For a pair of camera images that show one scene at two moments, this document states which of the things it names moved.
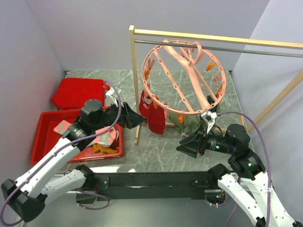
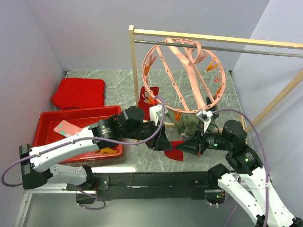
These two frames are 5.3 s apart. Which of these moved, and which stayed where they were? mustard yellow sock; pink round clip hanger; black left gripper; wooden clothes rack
Moved: black left gripper
Stayed: pink round clip hanger; wooden clothes rack; mustard yellow sock
